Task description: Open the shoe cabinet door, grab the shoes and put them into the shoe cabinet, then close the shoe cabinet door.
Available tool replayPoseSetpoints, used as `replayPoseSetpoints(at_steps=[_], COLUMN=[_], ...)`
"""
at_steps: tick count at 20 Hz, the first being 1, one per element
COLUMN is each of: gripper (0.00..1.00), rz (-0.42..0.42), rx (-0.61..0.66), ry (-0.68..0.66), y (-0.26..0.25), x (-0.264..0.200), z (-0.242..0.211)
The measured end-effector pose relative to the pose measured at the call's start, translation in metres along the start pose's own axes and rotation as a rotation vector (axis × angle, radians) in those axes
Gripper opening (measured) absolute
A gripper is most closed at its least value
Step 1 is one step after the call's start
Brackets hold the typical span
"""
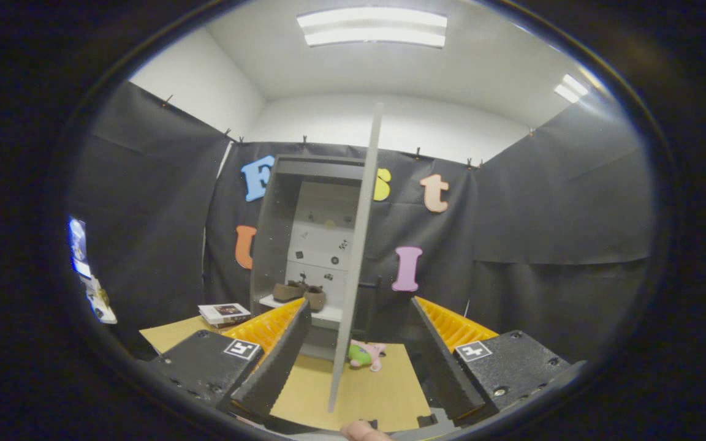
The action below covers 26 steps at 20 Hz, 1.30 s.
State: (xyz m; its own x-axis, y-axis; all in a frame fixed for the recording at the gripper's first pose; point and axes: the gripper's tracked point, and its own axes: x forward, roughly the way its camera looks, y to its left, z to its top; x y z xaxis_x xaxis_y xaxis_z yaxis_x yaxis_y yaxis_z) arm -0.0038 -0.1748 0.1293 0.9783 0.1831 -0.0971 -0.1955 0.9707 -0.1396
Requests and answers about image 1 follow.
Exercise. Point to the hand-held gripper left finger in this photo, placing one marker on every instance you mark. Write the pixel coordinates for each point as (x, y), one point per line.
(279, 361)

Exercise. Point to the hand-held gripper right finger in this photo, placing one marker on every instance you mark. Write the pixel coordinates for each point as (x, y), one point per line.
(442, 367)

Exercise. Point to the brown fuzzy shoe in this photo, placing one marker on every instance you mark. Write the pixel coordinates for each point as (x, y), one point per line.
(315, 299)
(285, 291)

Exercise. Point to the grey shoe cabinet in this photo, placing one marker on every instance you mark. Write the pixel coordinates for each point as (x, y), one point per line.
(273, 245)

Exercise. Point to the dark book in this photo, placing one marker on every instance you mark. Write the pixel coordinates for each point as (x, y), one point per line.
(230, 324)

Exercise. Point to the white book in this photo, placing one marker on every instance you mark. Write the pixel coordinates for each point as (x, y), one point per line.
(224, 312)

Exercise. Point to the pink green plush toy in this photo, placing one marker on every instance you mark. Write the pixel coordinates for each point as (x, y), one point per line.
(365, 355)

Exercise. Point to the black backdrop cloth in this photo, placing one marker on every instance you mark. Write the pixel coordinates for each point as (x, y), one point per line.
(543, 214)

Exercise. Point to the white cluttered object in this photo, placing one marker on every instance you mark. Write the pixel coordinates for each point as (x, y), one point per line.
(100, 303)

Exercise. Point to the small ceiling light panel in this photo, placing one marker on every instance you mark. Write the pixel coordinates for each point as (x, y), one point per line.
(570, 89)

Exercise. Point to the large ceiling light panel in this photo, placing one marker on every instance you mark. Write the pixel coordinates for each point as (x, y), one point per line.
(371, 27)

